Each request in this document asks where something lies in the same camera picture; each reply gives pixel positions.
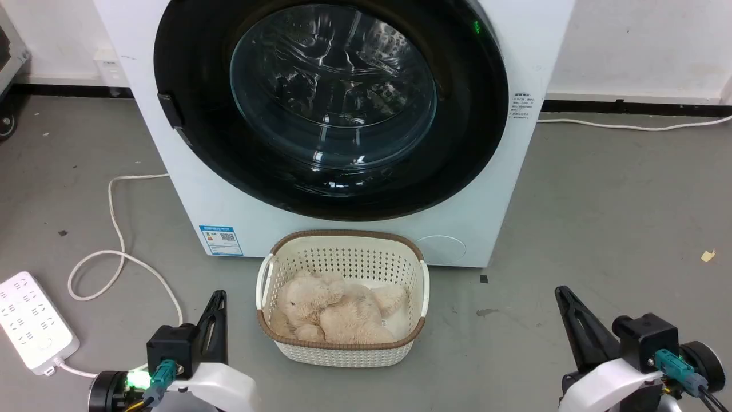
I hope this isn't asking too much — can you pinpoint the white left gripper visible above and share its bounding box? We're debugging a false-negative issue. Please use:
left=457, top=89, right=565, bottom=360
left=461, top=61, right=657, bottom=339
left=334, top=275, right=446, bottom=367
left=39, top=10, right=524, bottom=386
left=165, top=290, right=258, bottom=412

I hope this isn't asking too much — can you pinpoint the white power strip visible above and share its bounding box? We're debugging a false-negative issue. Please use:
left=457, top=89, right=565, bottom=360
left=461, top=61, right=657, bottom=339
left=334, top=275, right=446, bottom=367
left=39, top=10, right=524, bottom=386
left=0, top=271, right=80, bottom=376

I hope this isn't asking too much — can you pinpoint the white front-load washing machine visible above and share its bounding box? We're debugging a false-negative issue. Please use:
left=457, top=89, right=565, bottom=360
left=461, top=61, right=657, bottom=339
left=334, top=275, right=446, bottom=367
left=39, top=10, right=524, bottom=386
left=93, top=0, right=576, bottom=268

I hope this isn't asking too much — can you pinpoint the black door handle latch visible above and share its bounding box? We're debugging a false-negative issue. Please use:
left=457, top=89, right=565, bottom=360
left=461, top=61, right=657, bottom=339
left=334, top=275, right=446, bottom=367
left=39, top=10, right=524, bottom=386
left=157, top=93, right=193, bottom=147

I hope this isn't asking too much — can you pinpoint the white power strip cable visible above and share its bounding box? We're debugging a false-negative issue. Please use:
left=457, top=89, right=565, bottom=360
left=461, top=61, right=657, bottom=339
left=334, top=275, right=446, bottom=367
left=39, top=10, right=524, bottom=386
left=55, top=173, right=184, bottom=379

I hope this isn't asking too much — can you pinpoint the teal left camera cable plug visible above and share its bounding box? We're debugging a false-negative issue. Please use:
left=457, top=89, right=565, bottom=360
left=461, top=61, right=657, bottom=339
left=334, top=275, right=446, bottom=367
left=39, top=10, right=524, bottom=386
left=142, top=359, right=179, bottom=408

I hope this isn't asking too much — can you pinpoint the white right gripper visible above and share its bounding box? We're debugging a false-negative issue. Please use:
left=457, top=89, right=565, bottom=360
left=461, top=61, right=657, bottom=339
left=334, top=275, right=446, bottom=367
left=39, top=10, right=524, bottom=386
left=554, top=286, right=665, bottom=412

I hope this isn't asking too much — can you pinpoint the round white filter cover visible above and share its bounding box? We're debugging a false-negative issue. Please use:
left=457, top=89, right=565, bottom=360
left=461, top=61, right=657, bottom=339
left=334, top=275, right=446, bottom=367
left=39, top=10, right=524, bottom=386
left=415, top=235, right=467, bottom=267

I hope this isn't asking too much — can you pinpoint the blue energy label sticker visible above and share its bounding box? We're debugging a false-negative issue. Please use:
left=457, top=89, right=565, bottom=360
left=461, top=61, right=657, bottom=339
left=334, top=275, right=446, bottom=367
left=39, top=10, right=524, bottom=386
left=199, top=225, right=244, bottom=256

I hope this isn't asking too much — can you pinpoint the teal camera cable plug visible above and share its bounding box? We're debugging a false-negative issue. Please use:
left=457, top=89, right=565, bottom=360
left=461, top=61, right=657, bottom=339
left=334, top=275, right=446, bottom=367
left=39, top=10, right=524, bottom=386
left=142, top=359, right=179, bottom=408
left=654, top=349, right=710, bottom=397

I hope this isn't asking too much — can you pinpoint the beige plush teddy bear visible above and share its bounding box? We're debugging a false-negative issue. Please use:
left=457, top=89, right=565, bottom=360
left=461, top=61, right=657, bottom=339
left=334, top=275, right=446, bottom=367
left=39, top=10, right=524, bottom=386
left=269, top=271, right=408, bottom=345

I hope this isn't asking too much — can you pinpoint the black round glass washer door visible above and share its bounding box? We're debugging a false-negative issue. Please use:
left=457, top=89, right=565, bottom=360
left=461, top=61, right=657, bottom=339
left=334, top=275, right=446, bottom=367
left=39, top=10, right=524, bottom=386
left=153, top=0, right=510, bottom=223

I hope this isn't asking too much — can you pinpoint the white wall outlet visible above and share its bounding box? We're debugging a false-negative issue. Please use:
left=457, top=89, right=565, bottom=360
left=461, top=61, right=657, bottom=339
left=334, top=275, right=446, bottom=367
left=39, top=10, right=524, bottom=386
left=93, top=48, right=124, bottom=88

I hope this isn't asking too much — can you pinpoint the grey wheeled cart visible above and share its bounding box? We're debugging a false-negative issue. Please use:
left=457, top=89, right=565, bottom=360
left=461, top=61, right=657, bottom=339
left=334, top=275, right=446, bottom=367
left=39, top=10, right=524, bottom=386
left=0, top=6, right=30, bottom=141

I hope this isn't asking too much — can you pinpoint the white brown-rimmed laundry basket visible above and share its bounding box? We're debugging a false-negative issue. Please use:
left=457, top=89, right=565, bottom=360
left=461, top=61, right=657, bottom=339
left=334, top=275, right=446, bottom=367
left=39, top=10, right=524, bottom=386
left=256, top=230, right=430, bottom=368

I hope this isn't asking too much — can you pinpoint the teal right camera cable plug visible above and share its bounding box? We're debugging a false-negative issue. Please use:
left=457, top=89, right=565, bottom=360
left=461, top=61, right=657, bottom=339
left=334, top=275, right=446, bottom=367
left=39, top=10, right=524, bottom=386
left=654, top=349, right=710, bottom=397

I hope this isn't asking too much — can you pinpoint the small text label sticker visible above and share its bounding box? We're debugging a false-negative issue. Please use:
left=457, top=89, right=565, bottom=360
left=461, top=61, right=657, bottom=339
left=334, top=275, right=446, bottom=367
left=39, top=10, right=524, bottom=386
left=508, top=92, right=534, bottom=122

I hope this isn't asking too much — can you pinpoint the thin white floor cable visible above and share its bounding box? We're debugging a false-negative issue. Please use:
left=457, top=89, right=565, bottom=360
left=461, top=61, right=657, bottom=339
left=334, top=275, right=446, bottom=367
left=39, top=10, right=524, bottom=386
left=536, top=114, right=732, bottom=132

